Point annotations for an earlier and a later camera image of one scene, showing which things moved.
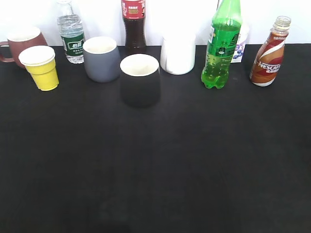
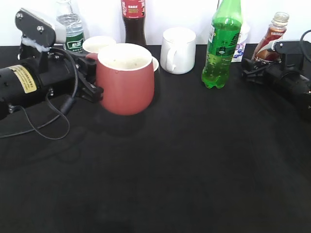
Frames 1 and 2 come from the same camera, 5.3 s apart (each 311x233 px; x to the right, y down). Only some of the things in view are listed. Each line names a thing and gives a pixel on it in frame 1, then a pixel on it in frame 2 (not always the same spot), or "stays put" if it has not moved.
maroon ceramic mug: [20, 39] to [125, 72]
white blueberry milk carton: [243, 39] stays put
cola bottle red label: [133, 13] stays put
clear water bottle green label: [72, 32] stays put
